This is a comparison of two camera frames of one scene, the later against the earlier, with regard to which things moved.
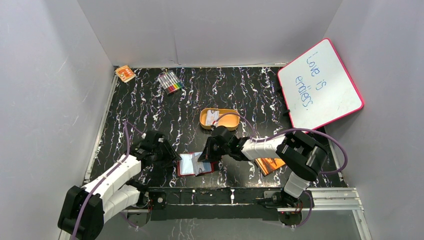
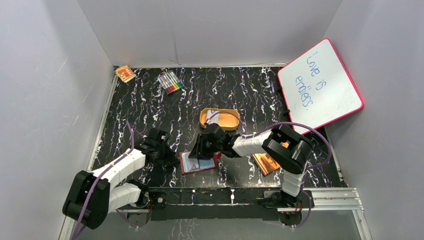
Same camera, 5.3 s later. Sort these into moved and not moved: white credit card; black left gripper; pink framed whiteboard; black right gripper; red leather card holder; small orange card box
Moved: black right gripper; red leather card holder
Not moved: white credit card; pink framed whiteboard; black left gripper; small orange card box
